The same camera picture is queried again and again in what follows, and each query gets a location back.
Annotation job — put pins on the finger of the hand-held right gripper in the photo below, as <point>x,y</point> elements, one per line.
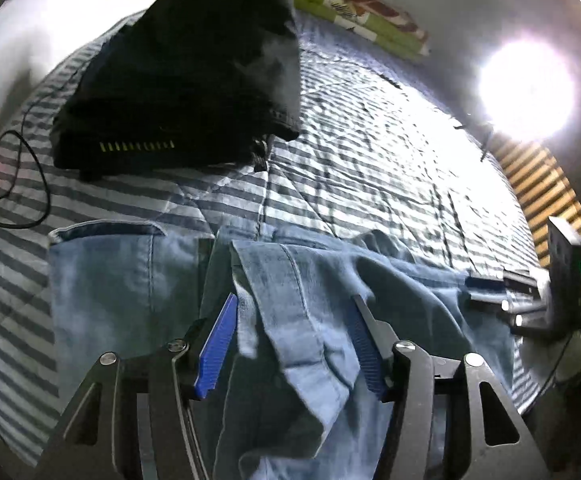
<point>485,283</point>
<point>510,304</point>

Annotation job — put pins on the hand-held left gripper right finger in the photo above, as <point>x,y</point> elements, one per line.
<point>365,350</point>

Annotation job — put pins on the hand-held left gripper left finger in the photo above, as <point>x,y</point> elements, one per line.
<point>218,350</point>

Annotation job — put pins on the blue denim pants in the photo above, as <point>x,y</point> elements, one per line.
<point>135,285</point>

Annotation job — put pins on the person's right forearm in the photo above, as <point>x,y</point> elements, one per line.
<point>578,357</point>

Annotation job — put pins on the black folded pants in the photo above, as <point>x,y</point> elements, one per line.
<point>180,85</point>

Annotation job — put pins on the blue striped blanket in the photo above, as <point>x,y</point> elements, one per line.
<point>370,160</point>

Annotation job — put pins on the green printed pillow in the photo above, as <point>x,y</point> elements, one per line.
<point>350,15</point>

